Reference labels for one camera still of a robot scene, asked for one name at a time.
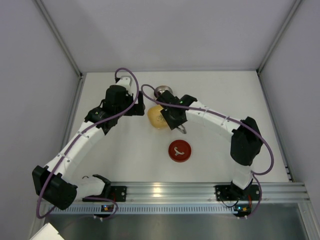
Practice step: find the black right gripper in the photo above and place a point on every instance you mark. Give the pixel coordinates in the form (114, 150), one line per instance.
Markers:
(172, 122)

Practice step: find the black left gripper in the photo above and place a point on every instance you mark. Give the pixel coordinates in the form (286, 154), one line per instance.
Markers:
(138, 107)

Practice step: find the red round lid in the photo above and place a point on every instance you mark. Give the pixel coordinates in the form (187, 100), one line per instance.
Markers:
(179, 150)

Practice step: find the yellow lunch box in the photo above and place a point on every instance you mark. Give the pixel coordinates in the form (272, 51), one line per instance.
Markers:
(155, 117)

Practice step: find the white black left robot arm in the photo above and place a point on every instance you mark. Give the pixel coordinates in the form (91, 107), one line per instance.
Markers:
(54, 183)

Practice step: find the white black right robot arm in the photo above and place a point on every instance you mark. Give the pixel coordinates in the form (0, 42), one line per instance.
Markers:
(243, 135)

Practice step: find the white box corner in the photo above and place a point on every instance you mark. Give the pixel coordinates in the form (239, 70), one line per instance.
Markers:
(47, 232)

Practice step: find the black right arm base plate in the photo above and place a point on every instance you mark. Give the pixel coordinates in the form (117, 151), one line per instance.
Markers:
(231, 192)

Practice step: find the aluminium mounting rail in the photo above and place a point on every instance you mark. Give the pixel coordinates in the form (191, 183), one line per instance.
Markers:
(205, 192)

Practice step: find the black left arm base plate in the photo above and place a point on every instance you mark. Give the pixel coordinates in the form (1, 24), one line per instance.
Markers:
(115, 193)

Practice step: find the left aluminium frame post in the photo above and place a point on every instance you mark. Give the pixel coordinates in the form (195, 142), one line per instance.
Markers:
(39, 4)

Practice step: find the aluminium frame post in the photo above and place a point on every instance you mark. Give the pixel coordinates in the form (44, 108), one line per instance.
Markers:
(39, 4)
(284, 25)

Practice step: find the slotted grey cable duct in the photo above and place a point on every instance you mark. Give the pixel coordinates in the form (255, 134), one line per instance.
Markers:
(149, 209)

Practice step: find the right aluminium frame post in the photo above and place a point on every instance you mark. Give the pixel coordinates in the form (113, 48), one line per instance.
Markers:
(284, 25)

